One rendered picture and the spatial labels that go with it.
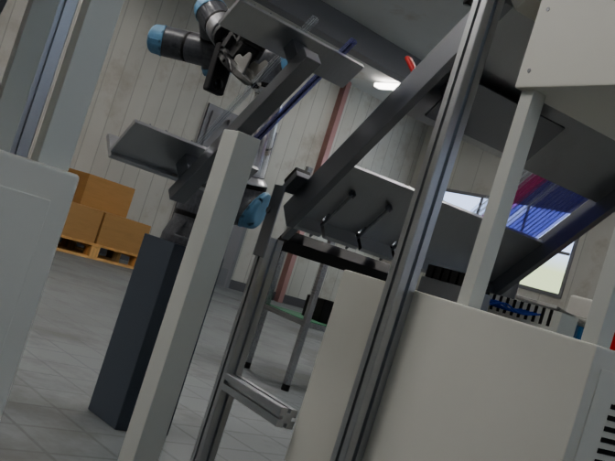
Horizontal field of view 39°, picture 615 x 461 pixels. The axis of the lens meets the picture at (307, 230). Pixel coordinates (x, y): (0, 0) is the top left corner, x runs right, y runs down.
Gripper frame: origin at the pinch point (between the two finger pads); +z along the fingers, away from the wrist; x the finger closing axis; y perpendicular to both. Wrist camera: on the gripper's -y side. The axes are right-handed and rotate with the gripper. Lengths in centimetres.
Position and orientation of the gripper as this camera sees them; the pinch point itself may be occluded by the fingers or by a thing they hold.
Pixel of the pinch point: (251, 85)
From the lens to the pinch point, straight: 186.9
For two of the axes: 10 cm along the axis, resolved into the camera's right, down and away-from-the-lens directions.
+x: 7.4, 2.6, 6.3
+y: 5.6, -7.5, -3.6
